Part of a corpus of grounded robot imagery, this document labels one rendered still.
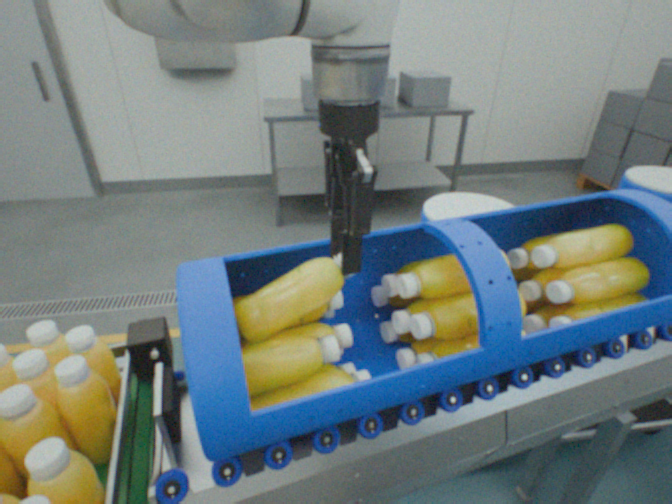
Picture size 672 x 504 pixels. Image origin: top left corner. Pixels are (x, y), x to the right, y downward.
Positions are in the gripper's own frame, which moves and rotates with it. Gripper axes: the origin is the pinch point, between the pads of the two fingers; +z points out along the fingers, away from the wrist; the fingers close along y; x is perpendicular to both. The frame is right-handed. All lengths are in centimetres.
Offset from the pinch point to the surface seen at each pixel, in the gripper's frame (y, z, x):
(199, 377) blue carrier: -11.3, 7.1, 22.3
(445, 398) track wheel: -10.0, 27.2, -14.8
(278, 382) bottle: -8.5, 14.6, 12.9
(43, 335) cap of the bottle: 14, 15, 46
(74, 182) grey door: 363, 108, 128
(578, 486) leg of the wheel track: -7, 94, -74
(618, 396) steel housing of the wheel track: -13, 39, -56
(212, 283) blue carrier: -1.7, 1.0, 19.2
